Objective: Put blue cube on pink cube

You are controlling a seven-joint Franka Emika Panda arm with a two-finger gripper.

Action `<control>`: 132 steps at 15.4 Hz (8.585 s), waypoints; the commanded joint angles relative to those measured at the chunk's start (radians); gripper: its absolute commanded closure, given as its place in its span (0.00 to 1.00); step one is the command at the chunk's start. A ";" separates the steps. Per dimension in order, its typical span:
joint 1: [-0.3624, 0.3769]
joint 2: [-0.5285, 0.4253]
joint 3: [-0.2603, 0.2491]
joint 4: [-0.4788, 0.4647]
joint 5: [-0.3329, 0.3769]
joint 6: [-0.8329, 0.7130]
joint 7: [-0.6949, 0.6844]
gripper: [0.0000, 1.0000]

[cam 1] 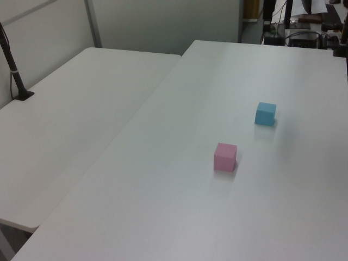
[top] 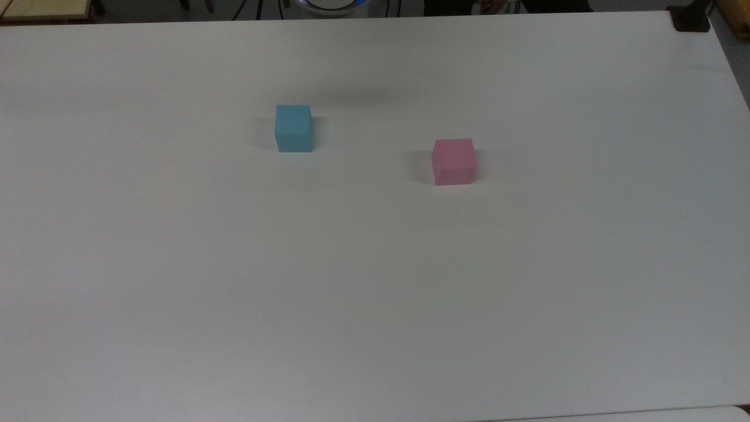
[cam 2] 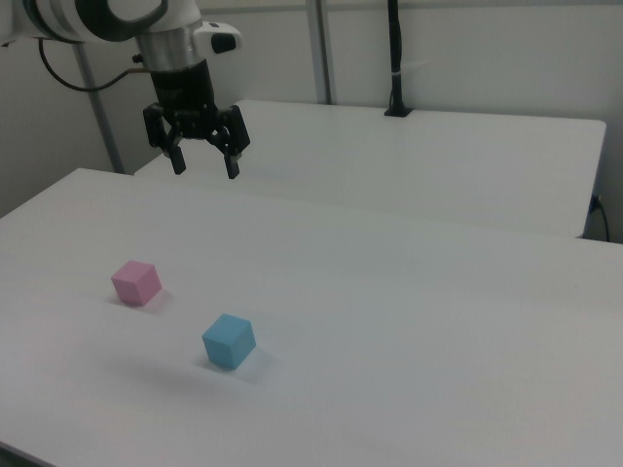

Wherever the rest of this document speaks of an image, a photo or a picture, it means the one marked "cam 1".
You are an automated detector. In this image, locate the blue cube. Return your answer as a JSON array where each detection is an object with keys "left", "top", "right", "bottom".
[{"left": 254, "top": 102, "right": 277, "bottom": 127}]

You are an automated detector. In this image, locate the pink cube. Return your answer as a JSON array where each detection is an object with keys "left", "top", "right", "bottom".
[{"left": 213, "top": 142, "right": 238, "bottom": 172}]

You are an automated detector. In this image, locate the white rectangular table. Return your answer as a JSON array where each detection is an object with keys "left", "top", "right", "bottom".
[{"left": 0, "top": 47, "right": 182, "bottom": 233}]

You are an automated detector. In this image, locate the dark grey partition edge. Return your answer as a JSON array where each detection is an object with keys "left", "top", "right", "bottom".
[{"left": 237, "top": 0, "right": 245, "bottom": 44}]

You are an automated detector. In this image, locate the small black box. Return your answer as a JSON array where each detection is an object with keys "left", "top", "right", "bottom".
[{"left": 263, "top": 34, "right": 284, "bottom": 46}]

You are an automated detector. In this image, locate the tan wooden board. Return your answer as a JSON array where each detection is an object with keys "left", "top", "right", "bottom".
[{"left": 243, "top": 0, "right": 259, "bottom": 22}]

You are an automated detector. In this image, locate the thin black stand pole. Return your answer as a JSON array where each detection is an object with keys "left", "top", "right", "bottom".
[{"left": 284, "top": 0, "right": 294, "bottom": 30}]

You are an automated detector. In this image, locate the small brown box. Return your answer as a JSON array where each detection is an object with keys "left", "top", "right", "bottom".
[{"left": 298, "top": 15, "right": 324, "bottom": 24}]

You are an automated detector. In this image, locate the black clamp stand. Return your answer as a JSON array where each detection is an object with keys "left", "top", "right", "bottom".
[{"left": 332, "top": 20, "right": 348, "bottom": 59}]

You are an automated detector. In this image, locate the white paper sheet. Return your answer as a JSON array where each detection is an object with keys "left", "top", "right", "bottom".
[{"left": 291, "top": 0, "right": 329, "bottom": 16}]

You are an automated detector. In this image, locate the black electronics box with cables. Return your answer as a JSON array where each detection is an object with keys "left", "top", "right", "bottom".
[{"left": 287, "top": 30, "right": 320, "bottom": 49}]

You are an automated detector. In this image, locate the black camera pole with base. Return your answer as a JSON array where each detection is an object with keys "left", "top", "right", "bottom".
[{"left": 0, "top": 21, "right": 35, "bottom": 102}]

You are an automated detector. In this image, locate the black camera lens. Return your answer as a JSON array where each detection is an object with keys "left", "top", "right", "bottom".
[{"left": 321, "top": 22, "right": 344, "bottom": 33}]

